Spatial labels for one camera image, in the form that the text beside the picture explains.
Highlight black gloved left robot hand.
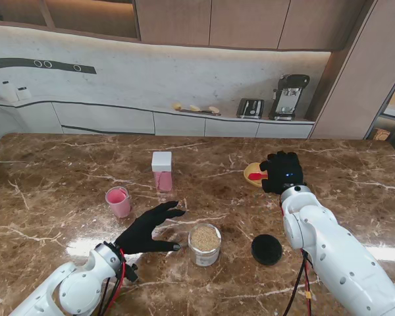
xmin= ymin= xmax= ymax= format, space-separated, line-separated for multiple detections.
xmin=114 ymin=201 xmax=186 ymax=255

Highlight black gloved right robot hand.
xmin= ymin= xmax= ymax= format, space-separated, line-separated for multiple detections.
xmin=259 ymin=151 xmax=307 ymax=196

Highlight yellow plastic bowl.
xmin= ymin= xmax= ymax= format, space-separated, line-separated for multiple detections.
xmin=243 ymin=162 xmax=271 ymax=188

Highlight pink plastic measuring cup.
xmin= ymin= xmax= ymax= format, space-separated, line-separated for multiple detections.
xmin=105 ymin=186 xmax=132 ymax=219

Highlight clear grain jar with label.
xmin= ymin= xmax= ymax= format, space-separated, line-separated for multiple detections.
xmin=188 ymin=223 xmax=222 ymax=267

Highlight black round jar lid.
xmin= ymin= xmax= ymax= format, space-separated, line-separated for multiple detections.
xmin=251 ymin=234 xmax=283 ymax=266

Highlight clear airtight container white lid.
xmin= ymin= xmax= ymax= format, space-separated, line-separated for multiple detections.
xmin=151 ymin=151 xmax=174 ymax=194

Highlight black silver toaster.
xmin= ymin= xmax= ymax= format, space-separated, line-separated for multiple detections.
xmin=236 ymin=97 xmax=265 ymax=119

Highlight black espresso machine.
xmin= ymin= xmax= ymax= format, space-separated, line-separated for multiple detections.
xmin=268 ymin=73 xmax=310 ymax=122

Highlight brown tall cabinet panel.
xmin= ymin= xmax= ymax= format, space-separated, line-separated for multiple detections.
xmin=309 ymin=0 xmax=395 ymax=141

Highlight dark serving board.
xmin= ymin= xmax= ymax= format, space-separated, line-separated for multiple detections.
xmin=178 ymin=108 xmax=222 ymax=117

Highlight orange printed box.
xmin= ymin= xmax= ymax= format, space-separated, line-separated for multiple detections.
xmin=372 ymin=127 xmax=391 ymax=142

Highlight white counter with drawers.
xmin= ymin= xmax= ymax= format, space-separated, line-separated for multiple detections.
xmin=0 ymin=97 xmax=317 ymax=139

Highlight short white bottle black cap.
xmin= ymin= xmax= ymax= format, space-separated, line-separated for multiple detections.
xmin=15 ymin=86 xmax=32 ymax=101

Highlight tall white bottle black cap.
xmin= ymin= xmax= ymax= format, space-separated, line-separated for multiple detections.
xmin=1 ymin=80 xmax=16 ymax=102

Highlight red black left arm cables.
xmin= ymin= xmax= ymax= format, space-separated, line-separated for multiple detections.
xmin=98 ymin=243 xmax=141 ymax=316

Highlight red black arm cables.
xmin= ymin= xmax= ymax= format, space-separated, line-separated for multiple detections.
xmin=281 ymin=197 xmax=320 ymax=316
xmin=98 ymin=243 xmax=141 ymax=316

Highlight red black right arm cables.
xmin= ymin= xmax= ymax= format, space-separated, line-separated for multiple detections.
xmin=281 ymin=197 xmax=320 ymax=316

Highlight brown wooden wall cabinets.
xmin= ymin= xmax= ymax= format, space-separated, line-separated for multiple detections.
xmin=0 ymin=0 xmax=376 ymax=52

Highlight black wall panel with rings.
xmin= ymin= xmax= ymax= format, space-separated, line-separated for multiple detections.
xmin=0 ymin=57 xmax=96 ymax=76

